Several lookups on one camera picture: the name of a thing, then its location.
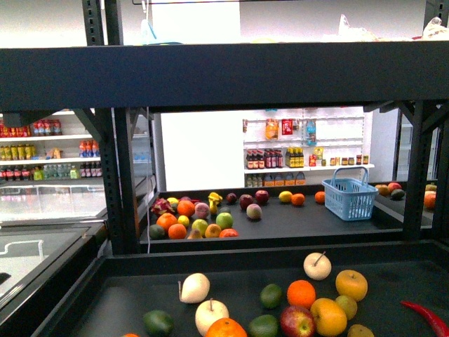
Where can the green apple far shelf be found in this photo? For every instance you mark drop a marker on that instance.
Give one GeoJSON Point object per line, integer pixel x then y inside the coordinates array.
{"type": "Point", "coordinates": [224, 220]}

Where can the peach far shelf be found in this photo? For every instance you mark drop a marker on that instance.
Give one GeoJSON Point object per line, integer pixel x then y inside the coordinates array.
{"type": "Point", "coordinates": [254, 212]}

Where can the white goods shelf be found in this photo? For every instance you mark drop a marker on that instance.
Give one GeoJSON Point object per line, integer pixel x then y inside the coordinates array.
{"type": "Point", "coordinates": [304, 146]}

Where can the black metal shelf rack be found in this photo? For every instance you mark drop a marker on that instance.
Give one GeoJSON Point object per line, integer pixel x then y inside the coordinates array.
{"type": "Point", "coordinates": [219, 77]}

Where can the blue basket top shelf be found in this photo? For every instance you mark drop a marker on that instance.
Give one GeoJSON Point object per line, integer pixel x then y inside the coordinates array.
{"type": "Point", "coordinates": [148, 36]}

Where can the drinks shelf left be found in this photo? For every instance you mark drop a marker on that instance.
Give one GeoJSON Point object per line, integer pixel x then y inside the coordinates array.
{"type": "Point", "coordinates": [57, 147]}

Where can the dark red apple far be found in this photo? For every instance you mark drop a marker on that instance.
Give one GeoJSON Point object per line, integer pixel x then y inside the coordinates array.
{"type": "Point", "coordinates": [262, 197]}

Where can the pink dragon fruit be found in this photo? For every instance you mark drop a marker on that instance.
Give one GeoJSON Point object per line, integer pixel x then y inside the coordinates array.
{"type": "Point", "coordinates": [161, 206]}

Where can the white pear by basket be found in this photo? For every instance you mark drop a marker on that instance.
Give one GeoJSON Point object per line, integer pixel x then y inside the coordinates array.
{"type": "Point", "coordinates": [194, 289]}

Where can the far light blue basket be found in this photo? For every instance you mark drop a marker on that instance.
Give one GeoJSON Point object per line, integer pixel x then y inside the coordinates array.
{"type": "Point", "coordinates": [350, 199]}

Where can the white pear with stem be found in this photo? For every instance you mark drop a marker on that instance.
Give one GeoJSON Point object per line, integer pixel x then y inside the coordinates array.
{"type": "Point", "coordinates": [317, 266]}

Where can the green lime upper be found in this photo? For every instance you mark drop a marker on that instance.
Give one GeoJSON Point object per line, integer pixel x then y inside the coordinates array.
{"type": "Point", "coordinates": [271, 296]}

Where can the green lime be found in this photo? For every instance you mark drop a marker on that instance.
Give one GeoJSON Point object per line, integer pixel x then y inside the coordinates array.
{"type": "Point", "coordinates": [264, 326]}
{"type": "Point", "coordinates": [271, 296]}

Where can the small orange tangerine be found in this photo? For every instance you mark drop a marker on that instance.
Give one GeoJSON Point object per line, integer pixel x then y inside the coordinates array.
{"type": "Point", "coordinates": [301, 293]}

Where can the large orange near basket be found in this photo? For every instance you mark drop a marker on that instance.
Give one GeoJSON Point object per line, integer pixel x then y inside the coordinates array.
{"type": "Point", "coordinates": [226, 327]}

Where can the green lime lower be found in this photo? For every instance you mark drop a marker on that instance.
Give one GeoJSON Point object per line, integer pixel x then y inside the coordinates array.
{"type": "Point", "coordinates": [264, 326]}

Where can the dark green avocado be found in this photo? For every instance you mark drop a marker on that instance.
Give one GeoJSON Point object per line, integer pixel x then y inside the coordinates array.
{"type": "Point", "coordinates": [158, 323]}

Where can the small red apple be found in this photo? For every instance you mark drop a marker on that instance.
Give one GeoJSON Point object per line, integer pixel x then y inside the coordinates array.
{"type": "Point", "coordinates": [297, 321]}

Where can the yellow orange apple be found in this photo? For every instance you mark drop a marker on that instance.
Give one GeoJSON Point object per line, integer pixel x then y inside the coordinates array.
{"type": "Point", "coordinates": [351, 283]}

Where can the brown kiwi upper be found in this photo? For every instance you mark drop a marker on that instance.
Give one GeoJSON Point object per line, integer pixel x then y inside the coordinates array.
{"type": "Point", "coordinates": [349, 306]}

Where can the brown kiwi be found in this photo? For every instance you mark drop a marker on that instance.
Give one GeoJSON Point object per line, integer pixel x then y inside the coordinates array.
{"type": "Point", "coordinates": [349, 306]}
{"type": "Point", "coordinates": [359, 330]}

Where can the glass freezer chest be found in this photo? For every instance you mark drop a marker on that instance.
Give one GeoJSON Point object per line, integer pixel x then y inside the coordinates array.
{"type": "Point", "coordinates": [46, 224]}

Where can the brown kiwi lower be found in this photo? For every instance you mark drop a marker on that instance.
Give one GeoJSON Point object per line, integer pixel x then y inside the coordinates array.
{"type": "Point", "coordinates": [359, 330]}

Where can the red chili pepper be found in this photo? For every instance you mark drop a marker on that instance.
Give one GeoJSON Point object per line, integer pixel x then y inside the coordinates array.
{"type": "Point", "coordinates": [438, 326]}

